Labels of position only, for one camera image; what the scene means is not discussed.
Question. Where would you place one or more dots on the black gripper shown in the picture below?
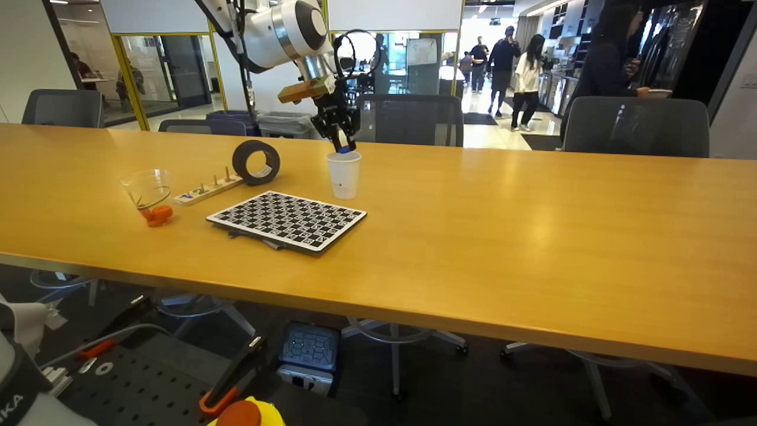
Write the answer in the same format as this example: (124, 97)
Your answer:
(333, 114)

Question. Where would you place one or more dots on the blue disc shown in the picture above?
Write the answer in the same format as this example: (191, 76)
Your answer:
(344, 144)

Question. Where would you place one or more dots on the white paper cup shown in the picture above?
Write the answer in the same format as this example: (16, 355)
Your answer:
(344, 177)

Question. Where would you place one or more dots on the dark grey office chair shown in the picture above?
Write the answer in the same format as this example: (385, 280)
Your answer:
(60, 110)
(637, 125)
(227, 123)
(415, 119)

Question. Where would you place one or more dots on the black tape roll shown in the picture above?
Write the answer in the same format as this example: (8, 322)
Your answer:
(268, 176)

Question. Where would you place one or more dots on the checkered marker calibration board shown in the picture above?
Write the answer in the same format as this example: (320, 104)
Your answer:
(291, 219)

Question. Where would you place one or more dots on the person in dark clothes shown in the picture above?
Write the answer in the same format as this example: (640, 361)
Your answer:
(502, 67)

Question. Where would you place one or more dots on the person in white shirt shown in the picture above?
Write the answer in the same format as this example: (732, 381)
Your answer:
(526, 79)

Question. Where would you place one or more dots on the clear plastic cup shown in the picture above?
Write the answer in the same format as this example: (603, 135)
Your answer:
(146, 192)

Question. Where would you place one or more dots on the yellow framed glass partition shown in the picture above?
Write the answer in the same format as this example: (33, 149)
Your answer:
(132, 86)

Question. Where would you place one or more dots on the black orange clamp tool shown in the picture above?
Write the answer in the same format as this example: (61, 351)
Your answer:
(233, 380)

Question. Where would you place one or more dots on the person in dark coat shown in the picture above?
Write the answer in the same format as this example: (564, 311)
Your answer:
(610, 47)

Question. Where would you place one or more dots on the yellow red emergency stop button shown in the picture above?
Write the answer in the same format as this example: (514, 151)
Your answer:
(249, 414)

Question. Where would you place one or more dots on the black perforated plate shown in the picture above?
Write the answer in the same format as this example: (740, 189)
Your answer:
(150, 387)

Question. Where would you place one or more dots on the small orange tool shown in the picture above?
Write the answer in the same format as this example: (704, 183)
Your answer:
(94, 349)

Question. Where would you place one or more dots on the chair star base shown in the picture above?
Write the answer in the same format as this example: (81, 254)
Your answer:
(598, 380)

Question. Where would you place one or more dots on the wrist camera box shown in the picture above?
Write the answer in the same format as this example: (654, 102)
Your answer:
(303, 87)

